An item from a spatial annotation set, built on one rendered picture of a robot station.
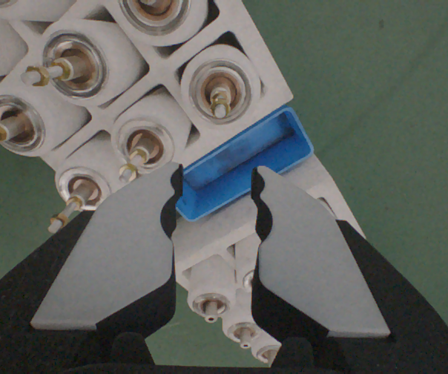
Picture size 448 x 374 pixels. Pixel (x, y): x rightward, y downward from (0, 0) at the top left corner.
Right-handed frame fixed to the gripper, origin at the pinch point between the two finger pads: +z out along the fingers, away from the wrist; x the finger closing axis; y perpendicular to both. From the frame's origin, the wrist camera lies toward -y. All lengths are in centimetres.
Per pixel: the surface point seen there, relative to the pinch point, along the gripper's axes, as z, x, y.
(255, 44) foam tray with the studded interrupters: 28.3, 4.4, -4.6
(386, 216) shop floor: 46, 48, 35
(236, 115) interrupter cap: 20.9, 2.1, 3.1
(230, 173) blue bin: 44, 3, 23
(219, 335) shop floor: 46, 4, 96
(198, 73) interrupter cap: 20.9, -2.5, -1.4
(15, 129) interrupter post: 19.4, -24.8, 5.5
